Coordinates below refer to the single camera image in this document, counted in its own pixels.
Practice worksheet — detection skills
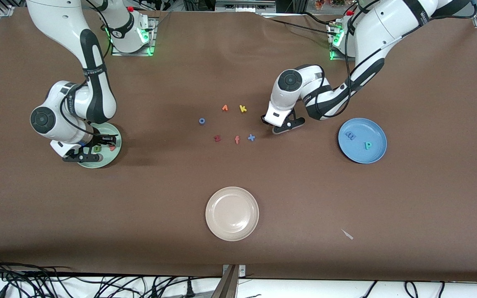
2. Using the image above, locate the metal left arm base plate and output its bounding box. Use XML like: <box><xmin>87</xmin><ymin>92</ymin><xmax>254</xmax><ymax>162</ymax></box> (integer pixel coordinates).
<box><xmin>328</xmin><ymin>21</ymin><xmax>357</xmax><ymax>62</ymax></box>

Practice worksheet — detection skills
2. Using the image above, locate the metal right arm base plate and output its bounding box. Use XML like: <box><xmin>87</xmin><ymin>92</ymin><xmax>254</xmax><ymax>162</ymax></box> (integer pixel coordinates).
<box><xmin>111</xmin><ymin>17</ymin><xmax>157</xmax><ymax>56</ymax></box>

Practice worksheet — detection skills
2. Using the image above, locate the beige plate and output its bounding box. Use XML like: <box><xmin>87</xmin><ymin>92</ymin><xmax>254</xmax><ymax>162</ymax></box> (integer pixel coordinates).
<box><xmin>205</xmin><ymin>186</ymin><xmax>260</xmax><ymax>242</ymax></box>

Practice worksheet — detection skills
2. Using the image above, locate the grey metal box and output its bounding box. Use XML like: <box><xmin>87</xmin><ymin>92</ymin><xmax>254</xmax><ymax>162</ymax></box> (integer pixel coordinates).
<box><xmin>216</xmin><ymin>0</ymin><xmax>276</xmax><ymax>13</ymax></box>

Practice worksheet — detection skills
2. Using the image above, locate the black base cable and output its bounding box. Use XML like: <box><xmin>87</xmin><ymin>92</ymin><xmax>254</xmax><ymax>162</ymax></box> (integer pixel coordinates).
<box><xmin>263</xmin><ymin>17</ymin><xmax>332</xmax><ymax>34</ymax></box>

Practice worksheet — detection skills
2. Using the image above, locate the orange flower decoration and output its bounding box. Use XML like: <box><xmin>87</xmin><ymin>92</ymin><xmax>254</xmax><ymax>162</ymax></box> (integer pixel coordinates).
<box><xmin>315</xmin><ymin>0</ymin><xmax>347</xmax><ymax>10</ymax></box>

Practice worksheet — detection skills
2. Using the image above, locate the blue plate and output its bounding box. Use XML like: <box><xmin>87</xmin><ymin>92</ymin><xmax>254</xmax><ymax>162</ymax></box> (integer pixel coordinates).
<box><xmin>338</xmin><ymin>118</ymin><xmax>388</xmax><ymax>164</ymax></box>

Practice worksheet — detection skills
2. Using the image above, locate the black floor cable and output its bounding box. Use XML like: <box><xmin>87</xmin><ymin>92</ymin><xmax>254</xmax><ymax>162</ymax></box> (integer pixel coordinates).
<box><xmin>0</xmin><ymin>257</ymin><xmax>206</xmax><ymax>298</ymax></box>

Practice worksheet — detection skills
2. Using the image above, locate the brown paper table cover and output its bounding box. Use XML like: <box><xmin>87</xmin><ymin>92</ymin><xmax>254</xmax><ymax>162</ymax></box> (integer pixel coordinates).
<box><xmin>0</xmin><ymin>7</ymin><xmax>477</xmax><ymax>283</ymax></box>

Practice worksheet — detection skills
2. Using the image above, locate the green plate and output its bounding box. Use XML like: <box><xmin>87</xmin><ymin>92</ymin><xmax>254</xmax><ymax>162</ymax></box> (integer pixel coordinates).
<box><xmin>77</xmin><ymin>123</ymin><xmax>122</xmax><ymax>169</ymax></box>

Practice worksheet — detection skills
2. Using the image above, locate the metal edge bracket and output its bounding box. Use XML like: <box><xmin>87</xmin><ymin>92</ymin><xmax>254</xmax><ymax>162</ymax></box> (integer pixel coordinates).
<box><xmin>222</xmin><ymin>264</ymin><xmax>246</xmax><ymax>277</ymax></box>

